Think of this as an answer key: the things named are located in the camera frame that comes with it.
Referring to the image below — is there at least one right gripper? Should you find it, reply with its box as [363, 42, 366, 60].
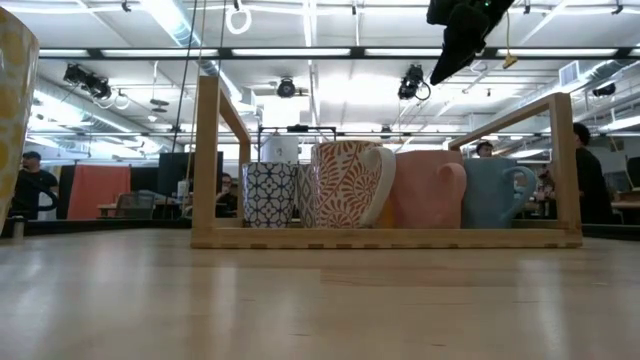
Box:
[426, 0, 494, 86]

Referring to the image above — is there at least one plain pink mug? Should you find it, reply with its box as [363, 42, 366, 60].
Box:
[389, 149, 469, 230]

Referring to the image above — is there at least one plain blue mug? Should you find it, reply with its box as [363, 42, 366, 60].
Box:
[460, 157, 538, 230]

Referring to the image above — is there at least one orange floral white mug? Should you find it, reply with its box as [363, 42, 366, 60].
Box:
[309, 140, 397, 230]

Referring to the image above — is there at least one overhead light bar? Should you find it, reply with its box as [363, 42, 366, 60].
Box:
[37, 46, 640, 60]

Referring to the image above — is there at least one white cylindrical container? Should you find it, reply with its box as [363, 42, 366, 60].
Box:
[259, 133, 300, 165]

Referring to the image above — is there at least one grey geometric patterned mug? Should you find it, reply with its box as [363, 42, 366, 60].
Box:
[295, 163, 316, 230]

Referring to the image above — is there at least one wooden mug rack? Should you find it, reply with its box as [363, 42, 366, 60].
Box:
[189, 74, 584, 250]

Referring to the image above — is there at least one blue lattice patterned mug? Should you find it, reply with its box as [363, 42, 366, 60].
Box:
[241, 161, 300, 230]

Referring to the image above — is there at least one grey mesh chair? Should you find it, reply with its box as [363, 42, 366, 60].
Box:
[113, 191, 157, 220]

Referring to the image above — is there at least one black ceiling spotlight cluster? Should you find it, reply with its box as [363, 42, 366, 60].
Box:
[62, 63, 114, 101]

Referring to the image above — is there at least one orange partition panel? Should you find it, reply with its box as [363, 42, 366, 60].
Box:
[66, 164, 133, 221]

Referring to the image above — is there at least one yellow patterned white mug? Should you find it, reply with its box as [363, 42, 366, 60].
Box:
[0, 7, 40, 234]

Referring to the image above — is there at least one yellow hanging cord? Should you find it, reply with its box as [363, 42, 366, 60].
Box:
[503, 9, 519, 70]

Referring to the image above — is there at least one white cable loop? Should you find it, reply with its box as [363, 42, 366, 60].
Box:
[224, 3, 253, 36]

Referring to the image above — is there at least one black hanging cable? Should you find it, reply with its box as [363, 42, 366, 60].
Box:
[171, 0, 200, 154]

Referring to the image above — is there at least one black aluminium table frame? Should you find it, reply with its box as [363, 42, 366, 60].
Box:
[0, 218, 640, 240]

